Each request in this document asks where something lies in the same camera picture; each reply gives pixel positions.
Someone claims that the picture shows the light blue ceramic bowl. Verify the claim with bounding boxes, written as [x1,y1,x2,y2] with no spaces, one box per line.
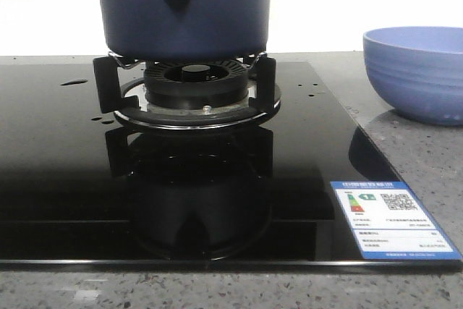
[362,26,462,126]

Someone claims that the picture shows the black pot support grate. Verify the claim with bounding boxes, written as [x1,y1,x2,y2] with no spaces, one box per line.
[93,53,281,131]

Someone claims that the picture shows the dark blue cooking pot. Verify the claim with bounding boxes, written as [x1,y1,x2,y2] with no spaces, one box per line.
[100,0,270,62]

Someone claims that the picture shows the black round gas burner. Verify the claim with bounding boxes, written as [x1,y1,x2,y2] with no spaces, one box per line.
[143,60,248,110]

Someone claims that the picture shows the black glass gas stove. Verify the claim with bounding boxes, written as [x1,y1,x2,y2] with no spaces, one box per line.
[1,62,462,273]

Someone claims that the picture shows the blue energy label sticker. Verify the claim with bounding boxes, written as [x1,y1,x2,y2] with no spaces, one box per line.
[331,181,462,261]

